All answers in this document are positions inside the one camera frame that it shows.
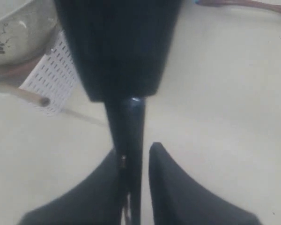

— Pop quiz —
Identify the stainless steel fork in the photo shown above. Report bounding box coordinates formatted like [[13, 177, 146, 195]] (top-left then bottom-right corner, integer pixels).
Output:
[[55, 0, 182, 225]]

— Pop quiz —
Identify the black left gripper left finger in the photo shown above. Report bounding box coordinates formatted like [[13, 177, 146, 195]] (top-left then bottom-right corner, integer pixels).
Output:
[[19, 151, 121, 225]]

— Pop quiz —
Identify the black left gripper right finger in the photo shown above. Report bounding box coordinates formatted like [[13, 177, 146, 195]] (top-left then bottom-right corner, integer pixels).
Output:
[[149, 142, 261, 225]]

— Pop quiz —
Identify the brown wooden plate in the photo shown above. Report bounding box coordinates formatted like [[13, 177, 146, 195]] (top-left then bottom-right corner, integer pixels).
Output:
[[0, 56, 43, 80]]

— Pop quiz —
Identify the white floral ceramic bowl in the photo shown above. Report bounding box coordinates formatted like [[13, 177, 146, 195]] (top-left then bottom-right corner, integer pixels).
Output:
[[0, 0, 58, 65]]

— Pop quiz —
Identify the white perforated plastic basket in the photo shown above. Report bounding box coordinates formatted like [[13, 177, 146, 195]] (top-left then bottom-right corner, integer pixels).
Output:
[[20, 31, 78, 116]]

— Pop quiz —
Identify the wooden chopstick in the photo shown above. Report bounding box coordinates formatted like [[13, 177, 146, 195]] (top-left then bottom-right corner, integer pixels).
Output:
[[0, 83, 51, 107]]

